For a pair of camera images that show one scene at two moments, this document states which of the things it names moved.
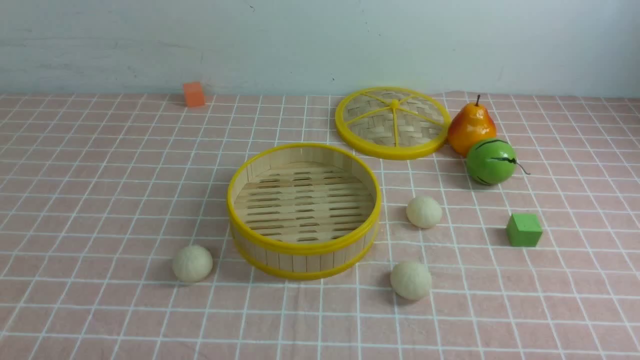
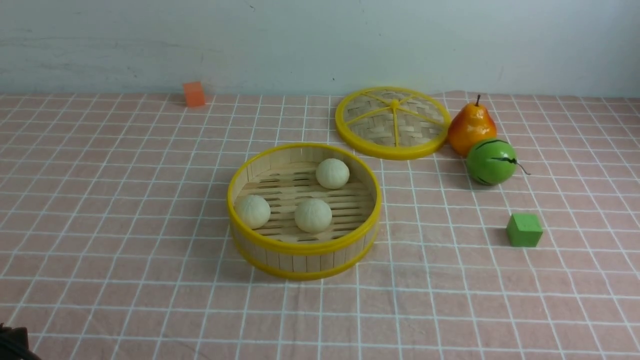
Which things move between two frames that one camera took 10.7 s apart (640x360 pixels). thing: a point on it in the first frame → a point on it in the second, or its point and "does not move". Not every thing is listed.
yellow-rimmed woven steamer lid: x=392 y=123 does not move
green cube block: x=524 y=230 does not move
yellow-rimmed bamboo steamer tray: x=304 y=211 does not move
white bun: x=192 y=263 → x=253 y=210
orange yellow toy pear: x=470 y=125 does not move
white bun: x=411 y=280 → x=313 y=215
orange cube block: x=193 y=96 does not move
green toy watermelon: x=492 y=162 does not move
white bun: x=424 y=212 → x=332 y=173
